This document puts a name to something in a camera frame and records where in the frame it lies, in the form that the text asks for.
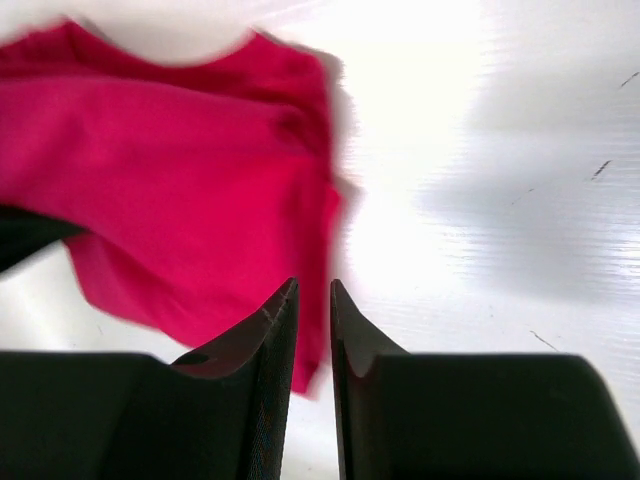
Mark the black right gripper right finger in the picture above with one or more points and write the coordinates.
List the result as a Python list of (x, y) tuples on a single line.
[(403, 415)]

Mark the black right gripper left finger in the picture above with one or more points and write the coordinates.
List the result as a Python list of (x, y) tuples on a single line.
[(217, 412)]

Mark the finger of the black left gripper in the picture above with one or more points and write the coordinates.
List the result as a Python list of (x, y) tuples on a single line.
[(25, 233)]

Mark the pink t-shirt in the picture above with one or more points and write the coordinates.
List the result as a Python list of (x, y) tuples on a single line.
[(199, 189)]

